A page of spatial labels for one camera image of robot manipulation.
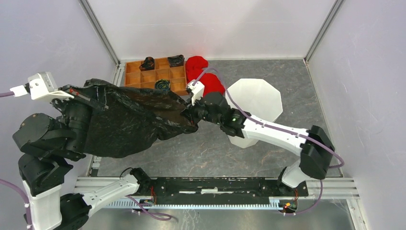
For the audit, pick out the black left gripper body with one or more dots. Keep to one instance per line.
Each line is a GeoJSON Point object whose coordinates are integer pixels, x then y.
{"type": "Point", "coordinates": [82, 106]}

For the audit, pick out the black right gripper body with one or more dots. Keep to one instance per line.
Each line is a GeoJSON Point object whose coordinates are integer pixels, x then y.
{"type": "Point", "coordinates": [197, 112]}

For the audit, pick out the black plastic trash bag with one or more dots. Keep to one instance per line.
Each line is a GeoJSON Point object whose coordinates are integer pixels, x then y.
{"type": "Point", "coordinates": [134, 120]}

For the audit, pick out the white plastic trash bin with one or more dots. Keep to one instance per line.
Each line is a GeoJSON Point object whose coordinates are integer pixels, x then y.
{"type": "Point", "coordinates": [257, 97]}

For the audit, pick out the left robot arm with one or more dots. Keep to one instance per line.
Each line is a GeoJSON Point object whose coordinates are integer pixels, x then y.
{"type": "Point", "coordinates": [47, 144]}

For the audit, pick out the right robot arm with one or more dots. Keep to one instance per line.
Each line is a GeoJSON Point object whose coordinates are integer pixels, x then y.
{"type": "Point", "coordinates": [313, 146]}

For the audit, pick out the black green bag roll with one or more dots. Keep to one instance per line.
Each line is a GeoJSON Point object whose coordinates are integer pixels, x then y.
{"type": "Point", "coordinates": [162, 84]}

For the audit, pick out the red cloth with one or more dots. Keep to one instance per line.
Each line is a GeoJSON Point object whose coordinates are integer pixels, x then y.
{"type": "Point", "coordinates": [194, 67]}

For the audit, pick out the black bag roll right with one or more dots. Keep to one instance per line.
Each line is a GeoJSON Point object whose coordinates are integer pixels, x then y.
{"type": "Point", "coordinates": [176, 61]}

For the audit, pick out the wooden compartment tray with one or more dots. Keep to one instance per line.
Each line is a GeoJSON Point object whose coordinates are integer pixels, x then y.
{"type": "Point", "coordinates": [135, 78]}

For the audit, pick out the black bag roll left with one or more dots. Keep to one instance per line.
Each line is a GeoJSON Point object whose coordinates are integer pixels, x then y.
{"type": "Point", "coordinates": [147, 64]}

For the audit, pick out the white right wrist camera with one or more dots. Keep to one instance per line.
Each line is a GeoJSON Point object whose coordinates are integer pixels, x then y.
{"type": "Point", "coordinates": [195, 89]}

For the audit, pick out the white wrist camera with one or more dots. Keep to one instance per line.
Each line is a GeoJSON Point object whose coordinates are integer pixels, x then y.
{"type": "Point", "coordinates": [41, 86]}
{"type": "Point", "coordinates": [195, 89]}

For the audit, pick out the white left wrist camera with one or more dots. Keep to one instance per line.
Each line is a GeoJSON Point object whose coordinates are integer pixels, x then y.
{"type": "Point", "coordinates": [41, 86]}

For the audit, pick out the left aluminium corner post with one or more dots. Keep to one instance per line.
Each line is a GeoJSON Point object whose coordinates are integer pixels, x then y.
{"type": "Point", "coordinates": [85, 4]}

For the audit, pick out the aluminium corner post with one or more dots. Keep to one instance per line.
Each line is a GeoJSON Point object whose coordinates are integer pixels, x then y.
{"type": "Point", "coordinates": [323, 30]}
{"type": "Point", "coordinates": [85, 4]}

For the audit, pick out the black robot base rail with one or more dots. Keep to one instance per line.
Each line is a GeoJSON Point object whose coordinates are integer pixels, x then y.
{"type": "Point", "coordinates": [212, 190]}

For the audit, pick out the white slotted cable duct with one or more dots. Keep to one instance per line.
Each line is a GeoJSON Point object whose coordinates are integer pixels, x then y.
{"type": "Point", "coordinates": [272, 204]}

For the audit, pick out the right aluminium corner post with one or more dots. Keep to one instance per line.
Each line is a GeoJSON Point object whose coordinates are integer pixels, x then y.
{"type": "Point", "coordinates": [323, 30]}

